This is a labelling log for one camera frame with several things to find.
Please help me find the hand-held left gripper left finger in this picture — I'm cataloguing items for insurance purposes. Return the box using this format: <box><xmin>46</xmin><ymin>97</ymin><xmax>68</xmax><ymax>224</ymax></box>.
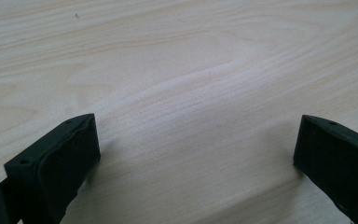
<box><xmin>4</xmin><ymin>113</ymin><xmax>102</xmax><ymax>224</ymax></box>

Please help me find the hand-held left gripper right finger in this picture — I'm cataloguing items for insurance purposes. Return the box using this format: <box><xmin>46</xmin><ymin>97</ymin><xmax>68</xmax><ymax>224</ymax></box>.
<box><xmin>293</xmin><ymin>114</ymin><xmax>358</xmax><ymax>224</ymax></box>

